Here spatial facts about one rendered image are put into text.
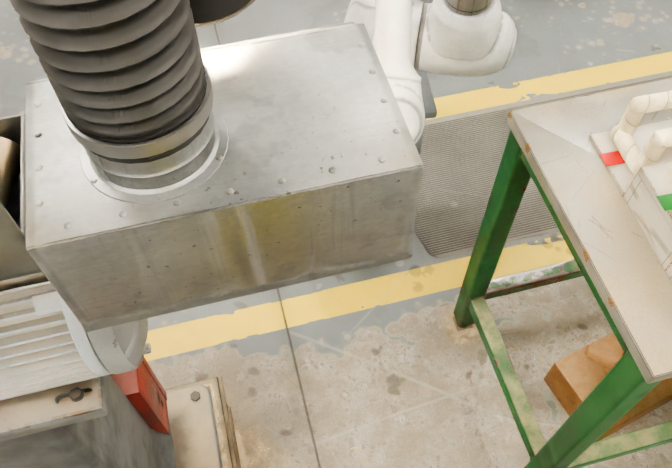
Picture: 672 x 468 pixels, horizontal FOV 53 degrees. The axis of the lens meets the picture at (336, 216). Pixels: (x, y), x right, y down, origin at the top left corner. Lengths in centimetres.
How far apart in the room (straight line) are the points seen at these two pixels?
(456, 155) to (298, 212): 202
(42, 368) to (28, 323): 6
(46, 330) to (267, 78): 35
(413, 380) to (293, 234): 155
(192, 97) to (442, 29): 111
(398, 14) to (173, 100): 61
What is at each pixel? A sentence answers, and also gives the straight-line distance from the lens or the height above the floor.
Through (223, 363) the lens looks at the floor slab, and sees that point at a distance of 212.
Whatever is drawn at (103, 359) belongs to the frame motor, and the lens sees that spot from 77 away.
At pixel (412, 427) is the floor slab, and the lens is 204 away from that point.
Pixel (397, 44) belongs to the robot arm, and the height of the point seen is 127.
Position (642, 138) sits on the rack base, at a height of 94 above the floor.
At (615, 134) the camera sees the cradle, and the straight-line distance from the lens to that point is 138.
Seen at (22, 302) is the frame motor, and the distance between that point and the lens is 74.
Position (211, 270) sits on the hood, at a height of 144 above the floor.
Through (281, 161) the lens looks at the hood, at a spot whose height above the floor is 153.
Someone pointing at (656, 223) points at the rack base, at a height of 98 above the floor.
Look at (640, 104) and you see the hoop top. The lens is 134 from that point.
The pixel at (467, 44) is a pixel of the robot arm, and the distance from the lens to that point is 156.
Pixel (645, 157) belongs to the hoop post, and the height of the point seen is 100.
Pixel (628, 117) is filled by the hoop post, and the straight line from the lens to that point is 136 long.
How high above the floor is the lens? 194
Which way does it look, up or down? 56 degrees down
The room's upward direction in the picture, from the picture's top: 1 degrees counter-clockwise
